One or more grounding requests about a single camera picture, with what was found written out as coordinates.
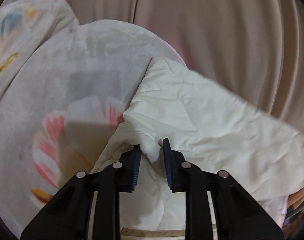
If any cream quilted jacket tan trim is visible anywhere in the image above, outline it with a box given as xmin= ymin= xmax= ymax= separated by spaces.
xmin=93 ymin=57 xmax=304 ymax=239

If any beige curtain backdrop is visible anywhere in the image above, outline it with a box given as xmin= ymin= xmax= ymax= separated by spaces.
xmin=5 ymin=0 xmax=304 ymax=133

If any grey floral fleece blanket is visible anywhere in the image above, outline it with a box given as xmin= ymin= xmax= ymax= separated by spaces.
xmin=0 ymin=0 xmax=181 ymax=237

